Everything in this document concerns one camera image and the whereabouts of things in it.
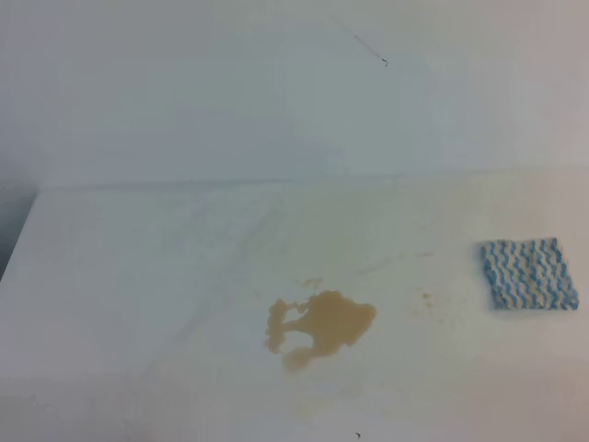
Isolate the brown coffee stain puddle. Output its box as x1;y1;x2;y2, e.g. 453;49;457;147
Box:
264;289;377;372

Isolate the blue white striped rag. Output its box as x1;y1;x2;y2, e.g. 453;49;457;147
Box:
479;238;579;310

